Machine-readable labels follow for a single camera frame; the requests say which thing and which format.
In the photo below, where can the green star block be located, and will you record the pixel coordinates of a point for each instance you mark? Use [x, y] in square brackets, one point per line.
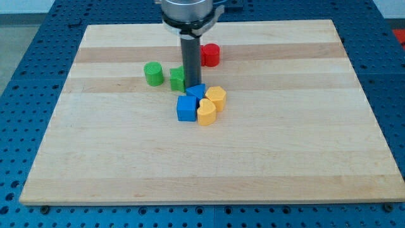
[177, 79]

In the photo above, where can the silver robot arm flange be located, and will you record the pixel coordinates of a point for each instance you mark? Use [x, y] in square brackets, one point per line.
[189, 19]

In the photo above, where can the yellow heart block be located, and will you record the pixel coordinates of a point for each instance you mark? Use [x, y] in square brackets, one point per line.
[206, 113]

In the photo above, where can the blue cube block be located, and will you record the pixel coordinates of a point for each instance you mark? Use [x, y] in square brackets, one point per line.
[186, 108]

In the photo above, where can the blue triangle block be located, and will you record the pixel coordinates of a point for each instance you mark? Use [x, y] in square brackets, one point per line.
[197, 91]

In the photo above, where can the yellow hexagon block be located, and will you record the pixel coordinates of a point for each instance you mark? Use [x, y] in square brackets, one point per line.
[218, 96]

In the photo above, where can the red cylinder block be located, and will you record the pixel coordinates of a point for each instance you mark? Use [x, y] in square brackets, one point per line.
[211, 54]

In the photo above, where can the green cylinder block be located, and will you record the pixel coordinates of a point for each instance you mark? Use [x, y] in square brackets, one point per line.
[154, 73]

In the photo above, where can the red block behind rod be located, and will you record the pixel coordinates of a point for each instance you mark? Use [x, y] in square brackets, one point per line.
[202, 55]

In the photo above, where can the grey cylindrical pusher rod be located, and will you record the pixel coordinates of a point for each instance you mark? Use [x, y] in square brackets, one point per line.
[191, 57]

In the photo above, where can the light wooden board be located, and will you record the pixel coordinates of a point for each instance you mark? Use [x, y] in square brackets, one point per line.
[296, 127]

